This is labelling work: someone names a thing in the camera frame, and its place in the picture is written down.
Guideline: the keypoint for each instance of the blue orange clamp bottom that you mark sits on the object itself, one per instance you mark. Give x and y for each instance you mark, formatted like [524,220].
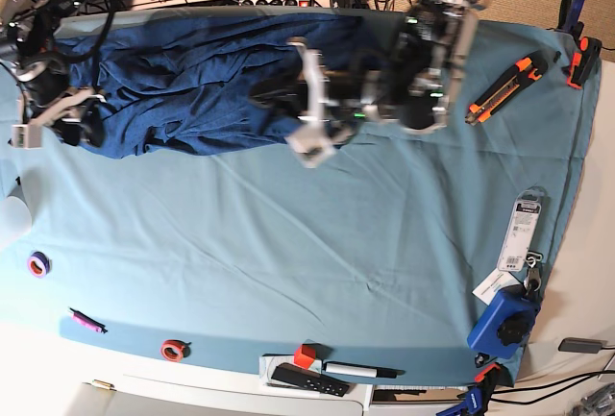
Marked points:
[475,401]

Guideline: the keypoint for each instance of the dark blue t-shirt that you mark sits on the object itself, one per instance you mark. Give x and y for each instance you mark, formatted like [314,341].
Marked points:
[183,84]

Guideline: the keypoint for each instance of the grey adapter box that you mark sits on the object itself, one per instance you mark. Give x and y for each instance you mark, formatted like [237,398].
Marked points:
[580,346]

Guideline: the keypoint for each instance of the pink pen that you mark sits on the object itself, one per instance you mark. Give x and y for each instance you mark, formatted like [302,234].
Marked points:
[86,321]

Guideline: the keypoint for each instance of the metal keys carabiner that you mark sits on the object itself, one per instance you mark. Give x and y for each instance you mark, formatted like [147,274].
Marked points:
[532,281]

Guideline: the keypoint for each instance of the orange black utility clamp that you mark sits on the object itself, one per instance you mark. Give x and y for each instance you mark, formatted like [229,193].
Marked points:
[519,76]

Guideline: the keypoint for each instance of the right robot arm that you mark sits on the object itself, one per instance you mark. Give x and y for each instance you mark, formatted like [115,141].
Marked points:
[41,73]

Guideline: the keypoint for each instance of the blue box with knob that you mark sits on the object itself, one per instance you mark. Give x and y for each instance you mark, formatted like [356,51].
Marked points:
[504,325]

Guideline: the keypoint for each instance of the white black marker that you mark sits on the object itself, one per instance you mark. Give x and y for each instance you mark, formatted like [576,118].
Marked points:
[359,370]

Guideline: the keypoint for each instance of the white paper card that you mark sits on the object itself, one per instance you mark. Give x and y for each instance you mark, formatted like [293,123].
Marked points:
[492,284]

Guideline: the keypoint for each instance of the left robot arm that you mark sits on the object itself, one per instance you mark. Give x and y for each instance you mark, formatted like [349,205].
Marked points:
[414,84]

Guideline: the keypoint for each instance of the purple tape roll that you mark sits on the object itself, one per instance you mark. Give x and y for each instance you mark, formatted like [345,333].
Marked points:
[39,264]

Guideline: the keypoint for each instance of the red tape roll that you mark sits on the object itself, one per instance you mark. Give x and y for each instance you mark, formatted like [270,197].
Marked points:
[175,350]

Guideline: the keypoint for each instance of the orange red cube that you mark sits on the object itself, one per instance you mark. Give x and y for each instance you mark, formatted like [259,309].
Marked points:
[304,356]

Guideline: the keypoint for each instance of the black remote control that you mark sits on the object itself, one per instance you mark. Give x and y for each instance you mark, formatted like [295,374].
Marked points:
[307,380]

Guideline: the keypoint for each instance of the power strip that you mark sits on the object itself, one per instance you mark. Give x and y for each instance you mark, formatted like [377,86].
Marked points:
[285,3]

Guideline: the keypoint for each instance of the white paper roll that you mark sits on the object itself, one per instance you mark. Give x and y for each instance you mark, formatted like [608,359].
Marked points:
[15,217]

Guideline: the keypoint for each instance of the white blister pack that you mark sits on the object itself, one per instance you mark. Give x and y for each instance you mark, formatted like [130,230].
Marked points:
[520,230]

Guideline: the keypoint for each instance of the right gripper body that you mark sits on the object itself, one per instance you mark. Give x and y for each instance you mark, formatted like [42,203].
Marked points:
[33,118]

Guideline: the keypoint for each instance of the light blue table cloth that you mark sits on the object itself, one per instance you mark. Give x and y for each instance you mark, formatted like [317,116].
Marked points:
[373,255]

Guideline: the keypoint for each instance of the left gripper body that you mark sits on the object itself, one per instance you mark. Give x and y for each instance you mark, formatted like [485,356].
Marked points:
[337,102]

